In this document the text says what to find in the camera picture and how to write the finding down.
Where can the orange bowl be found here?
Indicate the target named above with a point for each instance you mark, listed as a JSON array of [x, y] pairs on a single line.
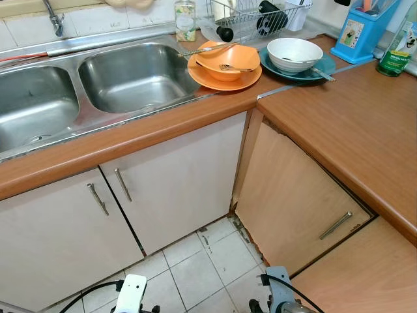
[[208, 73]]

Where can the silver table knife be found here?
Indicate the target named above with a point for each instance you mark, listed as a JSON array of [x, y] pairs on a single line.
[[324, 74]]

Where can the teal plate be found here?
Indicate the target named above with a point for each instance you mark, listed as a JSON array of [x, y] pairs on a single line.
[[329, 65]]

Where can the wooden cabinet panel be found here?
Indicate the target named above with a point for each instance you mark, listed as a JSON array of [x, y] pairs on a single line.
[[365, 274]]

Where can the blue utensil holder box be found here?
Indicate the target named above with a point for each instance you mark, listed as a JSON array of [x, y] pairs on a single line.
[[355, 36]]

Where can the wooden cabinet door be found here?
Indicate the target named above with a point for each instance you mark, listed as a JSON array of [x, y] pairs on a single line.
[[287, 195]]

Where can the white bowl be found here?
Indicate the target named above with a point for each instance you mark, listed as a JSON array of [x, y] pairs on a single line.
[[293, 49]]

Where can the white plastic cutlery cup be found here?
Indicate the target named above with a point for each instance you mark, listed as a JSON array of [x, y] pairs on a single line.
[[298, 13]]

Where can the black bottle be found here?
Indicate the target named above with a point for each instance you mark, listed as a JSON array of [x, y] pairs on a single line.
[[270, 19]]

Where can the silver fork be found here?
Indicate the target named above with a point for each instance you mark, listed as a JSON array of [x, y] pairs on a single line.
[[234, 68]]

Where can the white cabinet door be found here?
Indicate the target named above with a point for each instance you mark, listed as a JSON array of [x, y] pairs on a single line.
[[182, 182], [52, 248]]

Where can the cream mug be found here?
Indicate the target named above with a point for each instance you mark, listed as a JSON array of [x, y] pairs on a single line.
[[221, 8]]

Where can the clear pump soap dispenser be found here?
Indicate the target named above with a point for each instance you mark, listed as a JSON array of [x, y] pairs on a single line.
[[185, 23]]

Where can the stainless steel double sink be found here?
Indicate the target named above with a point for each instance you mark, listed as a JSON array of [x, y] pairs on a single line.
[[137, 78]]

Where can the beige cutting board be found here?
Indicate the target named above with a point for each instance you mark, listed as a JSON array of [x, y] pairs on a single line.
[[130, 2]]

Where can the chrome sink faucet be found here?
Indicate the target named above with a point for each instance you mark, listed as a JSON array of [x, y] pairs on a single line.
[[55, 19]]

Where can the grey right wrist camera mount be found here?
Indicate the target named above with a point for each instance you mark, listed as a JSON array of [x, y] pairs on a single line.
[[279, 287]]

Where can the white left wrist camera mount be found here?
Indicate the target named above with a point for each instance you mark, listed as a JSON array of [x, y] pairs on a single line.
[[130, 290]]

